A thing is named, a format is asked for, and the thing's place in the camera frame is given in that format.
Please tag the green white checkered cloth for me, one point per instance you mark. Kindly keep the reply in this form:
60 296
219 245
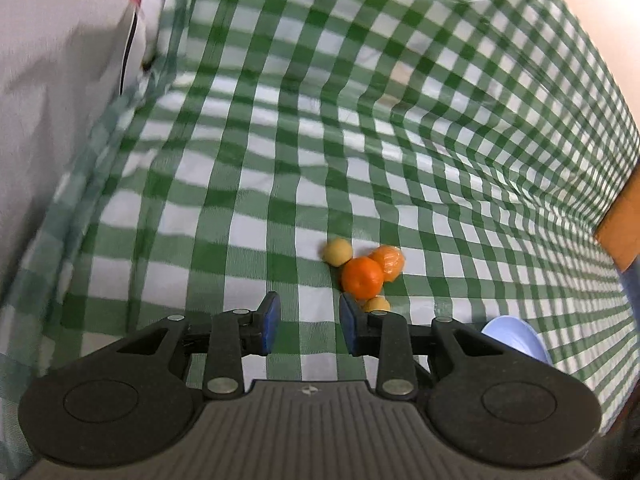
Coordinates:
486 139

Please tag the orange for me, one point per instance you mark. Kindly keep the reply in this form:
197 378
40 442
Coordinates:
390 259

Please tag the yellow longan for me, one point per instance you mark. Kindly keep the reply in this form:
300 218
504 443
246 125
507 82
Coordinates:
337 252
376 304

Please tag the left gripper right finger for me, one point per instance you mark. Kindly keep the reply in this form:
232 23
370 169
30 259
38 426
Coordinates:
411 358

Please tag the orange brown cushion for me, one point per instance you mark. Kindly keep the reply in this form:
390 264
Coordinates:
619 231

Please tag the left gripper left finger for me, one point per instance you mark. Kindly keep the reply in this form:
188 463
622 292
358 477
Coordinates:
224 341

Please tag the light blue plate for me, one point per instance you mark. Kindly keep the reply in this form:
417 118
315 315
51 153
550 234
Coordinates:
518 335

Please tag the bare orange tangerine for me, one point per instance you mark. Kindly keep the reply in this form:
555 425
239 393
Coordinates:
362 277

